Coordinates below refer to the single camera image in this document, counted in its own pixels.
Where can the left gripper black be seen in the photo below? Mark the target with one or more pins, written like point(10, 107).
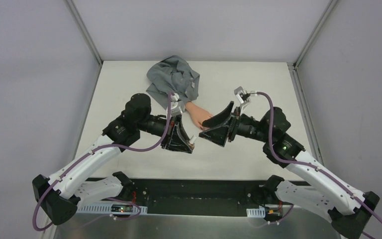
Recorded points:
point(171, 131)

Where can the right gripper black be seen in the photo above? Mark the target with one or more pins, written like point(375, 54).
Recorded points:
point(231, 125)

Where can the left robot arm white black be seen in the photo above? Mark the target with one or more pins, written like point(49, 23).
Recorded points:
point(62, 193)

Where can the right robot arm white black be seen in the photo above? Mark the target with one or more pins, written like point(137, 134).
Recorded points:
point(346, 208)

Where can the mannequin hand with painted nails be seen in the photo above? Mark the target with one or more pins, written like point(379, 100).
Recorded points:
point(197, 114)

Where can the grey shirt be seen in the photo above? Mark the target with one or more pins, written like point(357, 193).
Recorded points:
point(173, 74)

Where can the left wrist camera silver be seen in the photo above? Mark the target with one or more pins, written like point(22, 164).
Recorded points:
point(177, 105)

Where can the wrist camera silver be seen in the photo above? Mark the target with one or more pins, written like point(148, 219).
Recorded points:
point(177, 105)
point(244, 98)

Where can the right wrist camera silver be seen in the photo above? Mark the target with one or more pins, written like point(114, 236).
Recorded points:
point(244, 98)

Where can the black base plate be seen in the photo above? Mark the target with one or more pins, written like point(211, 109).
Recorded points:
point(223, 198)

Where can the left aluminium frame post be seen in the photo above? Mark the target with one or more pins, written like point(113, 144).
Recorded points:
point(84, 31)

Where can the aluminium frame post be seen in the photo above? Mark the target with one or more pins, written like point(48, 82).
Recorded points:
point(315, 33)
point(84, 31)

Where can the right aluminium frame post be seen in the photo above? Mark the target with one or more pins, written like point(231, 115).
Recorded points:
point(315, 33)

